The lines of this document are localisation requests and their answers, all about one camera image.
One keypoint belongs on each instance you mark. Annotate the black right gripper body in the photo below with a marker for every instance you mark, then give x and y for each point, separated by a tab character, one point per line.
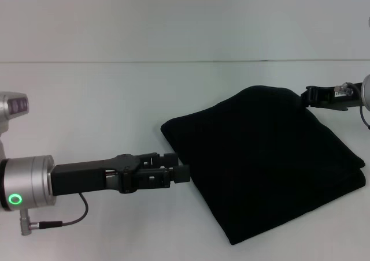
335	100

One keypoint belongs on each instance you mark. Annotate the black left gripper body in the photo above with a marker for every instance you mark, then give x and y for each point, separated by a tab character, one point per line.
86	177

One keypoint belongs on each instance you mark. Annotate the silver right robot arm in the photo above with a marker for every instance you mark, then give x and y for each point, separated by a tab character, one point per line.
366	92

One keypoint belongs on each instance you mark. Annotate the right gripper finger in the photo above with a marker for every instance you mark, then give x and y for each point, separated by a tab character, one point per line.
309	96

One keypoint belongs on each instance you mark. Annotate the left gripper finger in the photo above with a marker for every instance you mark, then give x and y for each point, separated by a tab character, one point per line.
164	158
162	178

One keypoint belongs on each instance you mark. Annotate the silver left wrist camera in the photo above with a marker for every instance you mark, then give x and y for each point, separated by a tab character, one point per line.
13	108

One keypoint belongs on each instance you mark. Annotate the black shirt with FREE print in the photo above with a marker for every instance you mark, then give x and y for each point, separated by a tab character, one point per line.
260	163

